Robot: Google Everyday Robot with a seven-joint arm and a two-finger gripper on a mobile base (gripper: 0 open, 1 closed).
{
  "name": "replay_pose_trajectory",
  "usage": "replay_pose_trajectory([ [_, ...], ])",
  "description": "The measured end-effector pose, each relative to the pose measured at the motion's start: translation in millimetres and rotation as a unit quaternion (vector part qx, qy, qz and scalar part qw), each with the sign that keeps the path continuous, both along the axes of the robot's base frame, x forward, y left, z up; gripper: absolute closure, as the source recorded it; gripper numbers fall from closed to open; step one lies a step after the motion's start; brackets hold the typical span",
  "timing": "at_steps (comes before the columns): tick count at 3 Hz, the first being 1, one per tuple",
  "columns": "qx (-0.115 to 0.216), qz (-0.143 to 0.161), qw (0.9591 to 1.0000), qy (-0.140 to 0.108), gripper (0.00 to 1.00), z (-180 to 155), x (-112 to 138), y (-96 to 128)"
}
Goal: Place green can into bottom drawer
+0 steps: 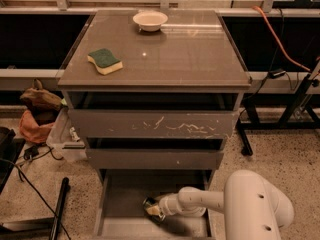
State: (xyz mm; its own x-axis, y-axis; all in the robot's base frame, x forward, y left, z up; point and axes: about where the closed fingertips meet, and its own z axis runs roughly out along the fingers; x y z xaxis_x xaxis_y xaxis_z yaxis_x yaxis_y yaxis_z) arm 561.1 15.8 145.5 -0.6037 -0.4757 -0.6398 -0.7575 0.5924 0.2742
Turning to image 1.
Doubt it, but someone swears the grey drawer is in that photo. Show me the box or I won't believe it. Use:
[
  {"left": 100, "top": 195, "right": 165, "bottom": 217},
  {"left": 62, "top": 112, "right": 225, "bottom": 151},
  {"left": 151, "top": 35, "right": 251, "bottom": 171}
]
[
  {"left": 86, "top": 138, "right": 225, "bottom": 170},
  {"left": 69, "top": 92, "right": 238, "bottom": 139},
  {"left": 92, "top": 170, "right": 216, "bottom": 240}
]

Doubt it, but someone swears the brown cloth bag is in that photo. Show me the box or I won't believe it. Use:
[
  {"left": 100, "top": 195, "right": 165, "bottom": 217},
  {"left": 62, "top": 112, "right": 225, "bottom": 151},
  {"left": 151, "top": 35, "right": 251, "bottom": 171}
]
[{"left": 20, "top": 79, "right": 62, "bottom": 111}]

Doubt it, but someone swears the black power adapter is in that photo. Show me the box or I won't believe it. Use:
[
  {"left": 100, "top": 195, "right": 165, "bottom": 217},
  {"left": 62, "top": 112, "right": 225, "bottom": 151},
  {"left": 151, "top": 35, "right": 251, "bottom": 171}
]
[{"left": 268, "top": 68, "right": 286, "bottom": 79}]

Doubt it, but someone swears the top grey drawer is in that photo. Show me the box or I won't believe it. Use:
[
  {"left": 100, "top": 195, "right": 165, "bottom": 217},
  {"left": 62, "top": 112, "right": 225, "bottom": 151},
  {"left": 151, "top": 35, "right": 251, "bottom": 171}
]
[{"left": 69, "top": 92, "right": 238, "bottom": 139}]

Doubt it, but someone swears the middle grey drawer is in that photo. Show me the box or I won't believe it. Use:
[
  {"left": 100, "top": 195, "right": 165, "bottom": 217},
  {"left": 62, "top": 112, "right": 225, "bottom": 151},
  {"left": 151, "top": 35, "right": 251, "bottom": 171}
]
[{"left": 86, "top": 138, "right": 225, "bottom": 170}]

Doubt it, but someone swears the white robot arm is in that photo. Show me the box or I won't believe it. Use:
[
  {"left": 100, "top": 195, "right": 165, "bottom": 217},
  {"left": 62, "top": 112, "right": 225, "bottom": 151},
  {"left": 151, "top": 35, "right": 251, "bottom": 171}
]
[{"left": 143, "top": 170, "right": 294, "bottom": 240}]

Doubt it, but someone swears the orange cloth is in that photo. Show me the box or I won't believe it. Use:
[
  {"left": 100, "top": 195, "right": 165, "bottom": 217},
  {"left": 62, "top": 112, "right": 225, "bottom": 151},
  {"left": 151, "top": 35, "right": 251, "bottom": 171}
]
[{"left": 19, "top": 110, "right": 54, "bottom": 144}]

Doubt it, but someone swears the clear plastic bag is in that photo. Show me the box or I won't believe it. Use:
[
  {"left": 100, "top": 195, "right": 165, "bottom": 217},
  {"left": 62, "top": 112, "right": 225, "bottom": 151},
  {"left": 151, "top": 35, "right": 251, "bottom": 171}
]
[{"left": 46, "top": 108, "right": 86, "bottom": 162}]

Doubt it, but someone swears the white bowl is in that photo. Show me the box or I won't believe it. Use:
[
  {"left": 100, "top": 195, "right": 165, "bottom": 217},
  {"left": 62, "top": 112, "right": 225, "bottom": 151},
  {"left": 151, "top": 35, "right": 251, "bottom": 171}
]
[{"left": 133, "top": 11, "right": 168, "bottom": 32}]

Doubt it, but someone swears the orange cable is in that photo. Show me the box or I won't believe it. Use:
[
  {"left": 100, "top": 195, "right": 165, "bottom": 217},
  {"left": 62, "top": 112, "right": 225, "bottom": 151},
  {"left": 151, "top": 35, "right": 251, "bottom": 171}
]
[{"left": 252, "top": 5, "right": 312, "bottom": 74}]

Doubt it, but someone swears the black table leg frame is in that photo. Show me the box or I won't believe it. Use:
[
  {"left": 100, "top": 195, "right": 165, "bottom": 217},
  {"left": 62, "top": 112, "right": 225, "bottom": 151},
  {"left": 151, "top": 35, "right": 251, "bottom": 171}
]
[{"left": 236, "top": 62, "right": 320, "bottom": 156}]

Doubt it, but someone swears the green soda can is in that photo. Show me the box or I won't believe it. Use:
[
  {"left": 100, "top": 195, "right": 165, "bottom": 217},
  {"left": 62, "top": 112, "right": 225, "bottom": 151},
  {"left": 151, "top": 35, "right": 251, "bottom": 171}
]
[{"left": 143, "top": 197, "right": 165, "bottom": 224}]

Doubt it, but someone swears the green yellow sponge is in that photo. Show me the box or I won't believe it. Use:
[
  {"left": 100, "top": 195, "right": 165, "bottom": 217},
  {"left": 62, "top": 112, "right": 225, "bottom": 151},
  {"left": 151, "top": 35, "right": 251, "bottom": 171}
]
[{"left": 87, "top": 48, "right": 123, "bottom": 75}]

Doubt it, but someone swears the black floor cable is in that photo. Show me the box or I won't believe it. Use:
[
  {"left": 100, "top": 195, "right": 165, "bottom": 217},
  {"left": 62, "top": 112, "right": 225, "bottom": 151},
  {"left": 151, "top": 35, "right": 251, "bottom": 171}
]
[{"left": 0, "top": 145, "right": 72, "bottom": 240}]

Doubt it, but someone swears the bottom grey drawer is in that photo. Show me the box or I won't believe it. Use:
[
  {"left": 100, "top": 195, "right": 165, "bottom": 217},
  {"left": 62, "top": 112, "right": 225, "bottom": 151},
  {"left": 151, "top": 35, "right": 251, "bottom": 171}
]
[{"left": 92, "top": 170, "right": 216, "bottom": 240}]

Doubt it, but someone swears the grey drawer cabinet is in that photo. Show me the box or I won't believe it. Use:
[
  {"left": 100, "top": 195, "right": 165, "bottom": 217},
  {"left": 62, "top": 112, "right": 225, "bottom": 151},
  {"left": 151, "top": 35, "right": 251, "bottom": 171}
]
[{"left": 59, "top": 10, "right": 250, "bottom": 176}]

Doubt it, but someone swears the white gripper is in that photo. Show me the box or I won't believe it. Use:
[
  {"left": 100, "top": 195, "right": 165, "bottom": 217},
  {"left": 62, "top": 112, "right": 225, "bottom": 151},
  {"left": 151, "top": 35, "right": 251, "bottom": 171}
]
[{"left": 146, "top": 193, "right": 181, "bottom": 217}]

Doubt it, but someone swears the black pole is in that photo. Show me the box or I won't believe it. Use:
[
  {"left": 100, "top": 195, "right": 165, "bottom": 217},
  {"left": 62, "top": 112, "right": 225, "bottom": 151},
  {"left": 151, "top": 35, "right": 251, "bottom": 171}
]
[{"left": 49, "top": 177, "right": 70, "bottom": 240}]

